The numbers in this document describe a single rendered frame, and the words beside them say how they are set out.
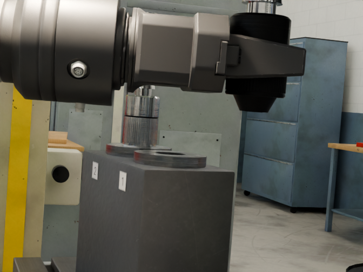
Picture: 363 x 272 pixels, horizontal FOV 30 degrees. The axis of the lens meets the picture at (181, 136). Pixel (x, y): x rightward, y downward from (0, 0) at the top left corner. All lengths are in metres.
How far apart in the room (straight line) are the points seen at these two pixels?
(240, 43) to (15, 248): 1.83
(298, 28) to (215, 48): 8.92
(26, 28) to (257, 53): 0.17
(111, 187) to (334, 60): 7.18
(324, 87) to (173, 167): 7.14
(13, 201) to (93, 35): 1.78
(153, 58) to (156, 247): 0.34
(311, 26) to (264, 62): 8.60
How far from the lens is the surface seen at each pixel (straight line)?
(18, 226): 2.25
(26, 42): 0.49
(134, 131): 0.90
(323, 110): 7.90
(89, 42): 0.48
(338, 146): 6.74
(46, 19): 0.49
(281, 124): 8.08
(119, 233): 0.82
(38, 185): 2.24
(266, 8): 0.53
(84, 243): 0.95
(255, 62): 0.50
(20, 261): 1.09
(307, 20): 9.20
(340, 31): 8.48
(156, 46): 0.48
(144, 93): 0.91
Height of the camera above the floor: 1.19
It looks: 3 degrees down
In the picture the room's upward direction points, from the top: 4 degrees clockwise
